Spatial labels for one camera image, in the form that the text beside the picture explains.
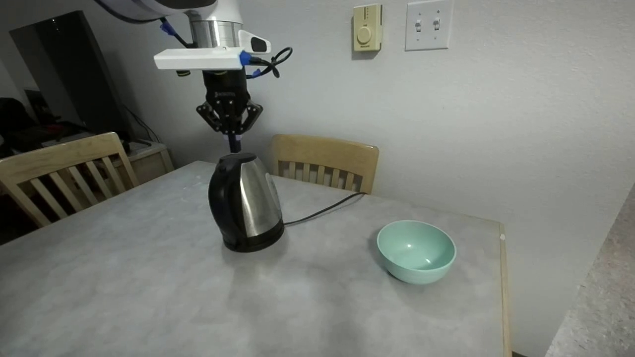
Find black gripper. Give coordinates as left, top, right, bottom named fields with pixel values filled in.
left=196, top=70, right=263, bottom=153

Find stainless steel black kettle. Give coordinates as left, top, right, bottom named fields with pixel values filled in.
left=207, top=153, right=283, bottom=252

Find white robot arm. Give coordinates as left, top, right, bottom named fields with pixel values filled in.
left=94, top=0, right=269, bottom=153

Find wooden chair behind table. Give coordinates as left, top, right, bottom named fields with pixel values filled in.
left=271, top=135, right=378, bottom=195

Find dark shelf unit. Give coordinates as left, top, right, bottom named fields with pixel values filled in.
left=3, top=10, right=130, bottom=151

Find wooden chair at left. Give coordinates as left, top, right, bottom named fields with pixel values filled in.
left=0, top=131, right=138, bottom=227

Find mint green bowl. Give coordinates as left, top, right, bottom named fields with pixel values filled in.
left=374, top=221, right=455, bottom=286

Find grey speckled countertop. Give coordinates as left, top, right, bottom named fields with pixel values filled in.
left=545, top=187, right=635, bottom=357

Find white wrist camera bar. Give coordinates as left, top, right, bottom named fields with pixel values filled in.
left=154, top=30, right=271, bottom=72

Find black kettle power cord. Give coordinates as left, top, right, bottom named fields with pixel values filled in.
left=281, top=191, right=366, bottom=227

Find beige wall thermostat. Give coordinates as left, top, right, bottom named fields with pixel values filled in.
left=352, top=4, right=382, bottom=52

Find white double light switch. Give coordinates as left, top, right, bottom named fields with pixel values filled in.
left=404, top=0, right=452, bottom=52

